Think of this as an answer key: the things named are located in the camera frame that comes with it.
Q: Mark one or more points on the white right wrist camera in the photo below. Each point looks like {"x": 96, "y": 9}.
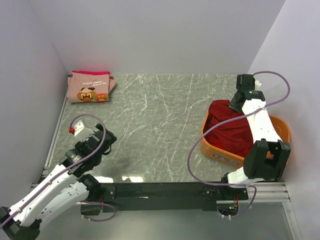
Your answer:
{"x": 258, "y": 83}

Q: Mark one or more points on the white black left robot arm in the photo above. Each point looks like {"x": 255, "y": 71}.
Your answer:
{"x": 68, "y": 183}

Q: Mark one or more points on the dark red t shirt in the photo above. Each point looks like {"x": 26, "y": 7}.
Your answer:
{"x": 236, "y": 136}

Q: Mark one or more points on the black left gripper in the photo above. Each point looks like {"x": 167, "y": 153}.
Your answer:
{"x": 81, "y": 144}

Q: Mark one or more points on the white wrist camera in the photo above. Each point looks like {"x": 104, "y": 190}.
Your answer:
{"x": 80, "y": 131}
{"x": 258, "y": 83}

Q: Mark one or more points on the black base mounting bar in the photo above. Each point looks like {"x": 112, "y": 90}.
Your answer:
{"x": 143, "y": 196}

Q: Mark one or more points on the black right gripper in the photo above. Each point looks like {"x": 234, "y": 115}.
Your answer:
{"x": 233, "y": 105}

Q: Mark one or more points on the pink folded graphic t shirt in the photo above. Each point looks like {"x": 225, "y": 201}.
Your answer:
{"x": 89, "y": 87}

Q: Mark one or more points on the orange plastic basket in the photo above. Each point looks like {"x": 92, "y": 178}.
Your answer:
{"x": 216, "y": 150}

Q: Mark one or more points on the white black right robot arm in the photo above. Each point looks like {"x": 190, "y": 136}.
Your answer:
{"x": 268, "y": 157}

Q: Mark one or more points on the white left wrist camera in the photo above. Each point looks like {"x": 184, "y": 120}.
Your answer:
{"x": 80, "y": 131}

